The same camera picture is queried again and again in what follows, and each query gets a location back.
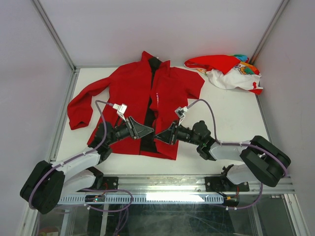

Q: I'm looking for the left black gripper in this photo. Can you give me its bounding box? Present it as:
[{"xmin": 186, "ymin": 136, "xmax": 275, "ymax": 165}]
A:
[{"xmin": 106, "ymin": 116, "xmax": 154, "ymax": 146}]

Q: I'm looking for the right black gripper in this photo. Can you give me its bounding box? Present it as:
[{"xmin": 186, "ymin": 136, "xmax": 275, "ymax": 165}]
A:
[{"xmin": 153, "ymin": 120, "xmax": 201, "ymax": 146}]

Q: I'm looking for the red zip jacket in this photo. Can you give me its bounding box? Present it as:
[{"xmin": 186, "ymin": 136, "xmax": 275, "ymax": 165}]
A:
[{"xmin": 67, "ymin": 51, "xmax": 205, "ymax": 161}]

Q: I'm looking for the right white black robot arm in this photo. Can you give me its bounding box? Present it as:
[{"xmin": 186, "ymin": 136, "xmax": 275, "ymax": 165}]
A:
[{"xmin": 155, "ymin": 120, "xmax": 291, "ymax": 192}]

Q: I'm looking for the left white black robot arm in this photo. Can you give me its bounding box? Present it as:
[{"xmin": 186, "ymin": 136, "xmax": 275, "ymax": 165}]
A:
[{"xmin": 20, "ymin": 117, "xmax": 154, "ymax": 214}]

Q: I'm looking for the red white printed garment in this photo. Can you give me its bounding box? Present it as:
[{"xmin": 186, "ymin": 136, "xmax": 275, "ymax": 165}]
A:
[{"xmin": 184, "ymin": 54, "xmax": 263, "ymax": 95}]

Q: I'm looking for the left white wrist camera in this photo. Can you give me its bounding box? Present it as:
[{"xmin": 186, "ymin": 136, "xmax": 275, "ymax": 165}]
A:
[{"xmin": 113, "ymin": 103, "xmax": 127, "ymax": 121}]

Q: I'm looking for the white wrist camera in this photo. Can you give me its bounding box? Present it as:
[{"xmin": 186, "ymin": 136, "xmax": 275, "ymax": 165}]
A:
[
  {"xmin": 113, "ymin": 103, "xmax": 127, "ymax": 121},
  {"xmin": 175, "ymin": 106, "xmax": 188, "ymax": 125}
]

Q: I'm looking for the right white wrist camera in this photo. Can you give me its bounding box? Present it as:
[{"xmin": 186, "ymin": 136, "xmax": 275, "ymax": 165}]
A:
[{"xmin": 175, "ymin": 106, "xmax": 188, "ymax": 125}]

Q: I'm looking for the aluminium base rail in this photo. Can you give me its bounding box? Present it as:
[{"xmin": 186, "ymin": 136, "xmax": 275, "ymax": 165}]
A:
[{"xmin": 31, "ymin": 174, "xmax": 296, "ymax": 195}]

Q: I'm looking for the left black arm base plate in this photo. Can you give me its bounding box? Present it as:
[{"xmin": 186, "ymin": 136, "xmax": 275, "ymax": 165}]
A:
[{"xmin": 87, "ymin": 176, "xmax": 119, "ymax": 192}]

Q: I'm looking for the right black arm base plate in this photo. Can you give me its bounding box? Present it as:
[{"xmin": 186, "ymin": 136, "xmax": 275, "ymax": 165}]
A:
[{"xmin": 204, "ymin": 176, "xmax": 250, "ymax": 193}]

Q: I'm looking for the slotted grey cable duct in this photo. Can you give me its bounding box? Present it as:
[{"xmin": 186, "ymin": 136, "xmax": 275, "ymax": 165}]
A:
[{"xmin": 58, "ymin": 192, "xmax": 224, "ymax": 205}]

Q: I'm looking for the right aluminium corner post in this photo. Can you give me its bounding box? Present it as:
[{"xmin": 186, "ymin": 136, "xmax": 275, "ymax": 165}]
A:
[{"xmin": 250, "ymin": 0, "xmax": 290, "ymax": 64}]

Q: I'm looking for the aluminium corner post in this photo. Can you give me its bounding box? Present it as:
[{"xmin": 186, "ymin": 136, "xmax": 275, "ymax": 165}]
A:
[
  {"xmin": 31, "ymin": 0, "xmax": 76, "ymax": 71},
  {"xmin": 250, "ymin": 0, "xmax": 290, "ymax": 64}
]

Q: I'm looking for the left aluminium corner post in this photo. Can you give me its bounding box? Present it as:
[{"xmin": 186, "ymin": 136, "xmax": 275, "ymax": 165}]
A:
[{"xmin": 31, "ymin": 0, "xmax": 76, "ymax": 71}]

